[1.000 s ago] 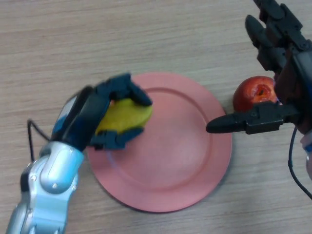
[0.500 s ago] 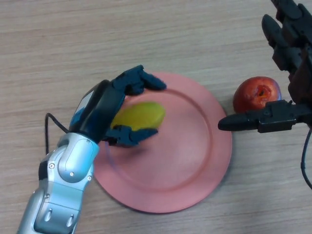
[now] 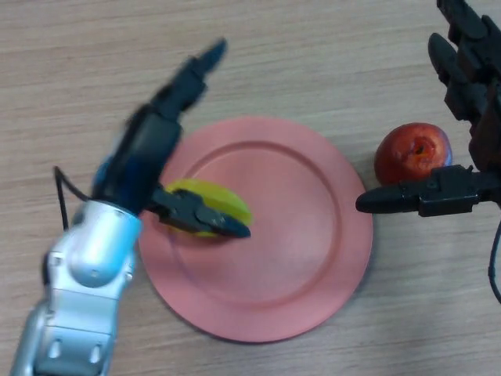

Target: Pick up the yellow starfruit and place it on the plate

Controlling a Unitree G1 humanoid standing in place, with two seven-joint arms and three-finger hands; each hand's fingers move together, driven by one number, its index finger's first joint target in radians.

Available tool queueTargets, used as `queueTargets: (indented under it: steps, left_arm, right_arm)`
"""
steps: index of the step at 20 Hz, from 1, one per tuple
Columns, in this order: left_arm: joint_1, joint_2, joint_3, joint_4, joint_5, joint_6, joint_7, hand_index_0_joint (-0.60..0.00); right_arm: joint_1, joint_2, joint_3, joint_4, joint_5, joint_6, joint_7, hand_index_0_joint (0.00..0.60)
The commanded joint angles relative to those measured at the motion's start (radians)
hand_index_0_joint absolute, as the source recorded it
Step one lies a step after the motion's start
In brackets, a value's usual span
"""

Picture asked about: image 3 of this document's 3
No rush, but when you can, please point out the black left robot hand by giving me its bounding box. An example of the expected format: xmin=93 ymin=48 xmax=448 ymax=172
xmin=92 ymin=38 xmax=251 ymax=240

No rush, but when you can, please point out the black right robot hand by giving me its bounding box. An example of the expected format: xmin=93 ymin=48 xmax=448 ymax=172
xmin=355 ymin=0 xmax=501 ymax=218

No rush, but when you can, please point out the yellow starfruit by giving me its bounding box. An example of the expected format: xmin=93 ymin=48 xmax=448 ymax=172
xmin=164 ymin=179 xmax=253 ymax=239

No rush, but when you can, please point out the pink round plate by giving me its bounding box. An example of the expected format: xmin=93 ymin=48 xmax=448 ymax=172
xmin=137 ymin=116 xmax=373 ymax=344

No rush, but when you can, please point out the red apple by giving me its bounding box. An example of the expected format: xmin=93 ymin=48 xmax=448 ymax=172
xmin=373 ymin=122 xmax=453 ymax=186

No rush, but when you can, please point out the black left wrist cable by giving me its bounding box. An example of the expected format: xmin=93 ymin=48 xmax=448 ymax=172
xmin=53 ymin=166 xmax=89 ymax=230

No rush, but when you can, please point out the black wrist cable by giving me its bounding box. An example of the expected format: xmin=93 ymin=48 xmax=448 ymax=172
xmin=53 ymin=166 xmax=89 ymax=230
xmin=487 ymin=221 xmax=501 ymax=305

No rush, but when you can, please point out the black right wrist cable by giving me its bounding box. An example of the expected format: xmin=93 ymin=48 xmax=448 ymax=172
xmin=487 ymin=221 xmax=501 ymax=305

